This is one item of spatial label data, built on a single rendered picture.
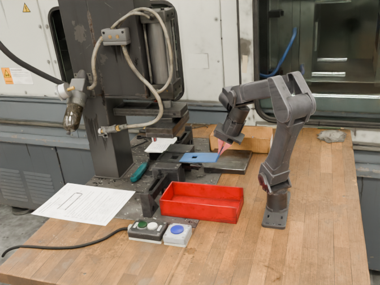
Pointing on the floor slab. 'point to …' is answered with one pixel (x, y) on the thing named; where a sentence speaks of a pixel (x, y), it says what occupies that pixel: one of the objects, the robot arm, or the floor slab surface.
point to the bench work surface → (224, 234)
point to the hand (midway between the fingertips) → (220, 152)
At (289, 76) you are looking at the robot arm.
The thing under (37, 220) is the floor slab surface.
